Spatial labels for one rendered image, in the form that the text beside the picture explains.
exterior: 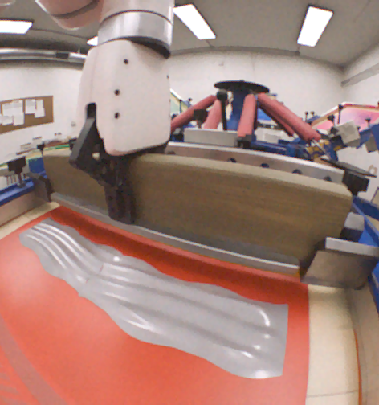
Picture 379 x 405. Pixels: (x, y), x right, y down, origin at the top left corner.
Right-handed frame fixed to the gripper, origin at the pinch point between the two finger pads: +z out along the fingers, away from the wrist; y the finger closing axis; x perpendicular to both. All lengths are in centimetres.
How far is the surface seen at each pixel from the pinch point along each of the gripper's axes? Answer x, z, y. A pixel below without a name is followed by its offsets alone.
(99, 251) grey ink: -2.5, 5.5, 4.8
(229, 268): 11.4, 5.9, 0.5
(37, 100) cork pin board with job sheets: -379, -84, -140
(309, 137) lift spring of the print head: 31, -8, -57
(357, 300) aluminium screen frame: 25.3, 4.4, 3.5
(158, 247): 2.9, 5.9, 0.3
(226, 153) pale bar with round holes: 5.5, -1.9, -21.9
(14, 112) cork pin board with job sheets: -378, -64, -86
